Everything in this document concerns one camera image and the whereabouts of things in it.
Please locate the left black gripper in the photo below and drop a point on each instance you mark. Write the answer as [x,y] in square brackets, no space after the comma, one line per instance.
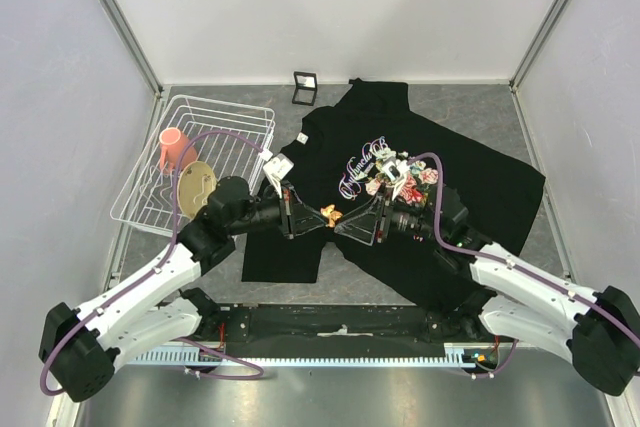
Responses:
[296,217]

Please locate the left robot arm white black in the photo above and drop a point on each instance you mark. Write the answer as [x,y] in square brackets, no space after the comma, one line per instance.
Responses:
[83,347]

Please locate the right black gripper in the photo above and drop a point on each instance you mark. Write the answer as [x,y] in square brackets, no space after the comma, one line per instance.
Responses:
[374,215]

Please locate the pink plastic cup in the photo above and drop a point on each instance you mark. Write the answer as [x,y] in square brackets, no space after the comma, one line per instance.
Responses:
[174,151]

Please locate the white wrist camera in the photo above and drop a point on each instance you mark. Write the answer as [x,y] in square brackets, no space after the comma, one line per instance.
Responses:
[396,172]
[276,169]

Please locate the white wire basket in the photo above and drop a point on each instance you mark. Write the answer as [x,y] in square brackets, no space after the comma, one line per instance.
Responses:
[145,201]

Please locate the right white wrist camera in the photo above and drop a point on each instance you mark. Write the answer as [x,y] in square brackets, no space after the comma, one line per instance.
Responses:
[396,172]

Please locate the tan round plate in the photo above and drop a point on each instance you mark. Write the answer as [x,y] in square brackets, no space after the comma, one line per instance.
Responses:
[196,182]

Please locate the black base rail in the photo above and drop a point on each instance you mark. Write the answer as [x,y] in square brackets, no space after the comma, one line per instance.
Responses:
[244,323]

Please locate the black printed t-shirt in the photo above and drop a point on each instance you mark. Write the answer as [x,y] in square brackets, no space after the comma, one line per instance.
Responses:
[335,163]

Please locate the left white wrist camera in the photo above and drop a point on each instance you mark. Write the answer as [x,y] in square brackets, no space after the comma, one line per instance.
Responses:
[276,169]

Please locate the orange butterfly brooch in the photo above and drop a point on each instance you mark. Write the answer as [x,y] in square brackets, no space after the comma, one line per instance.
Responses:
[331,214]

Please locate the small black open box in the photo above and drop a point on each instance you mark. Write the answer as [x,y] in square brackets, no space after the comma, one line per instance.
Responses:
[305,88]

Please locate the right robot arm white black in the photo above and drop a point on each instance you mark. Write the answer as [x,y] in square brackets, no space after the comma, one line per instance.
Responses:
[597,332]

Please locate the toothed aluminium cable rail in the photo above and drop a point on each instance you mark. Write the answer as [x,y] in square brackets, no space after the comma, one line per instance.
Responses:
[177,355]

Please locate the small white brooch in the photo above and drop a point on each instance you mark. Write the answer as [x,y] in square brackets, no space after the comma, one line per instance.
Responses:
[302,138]

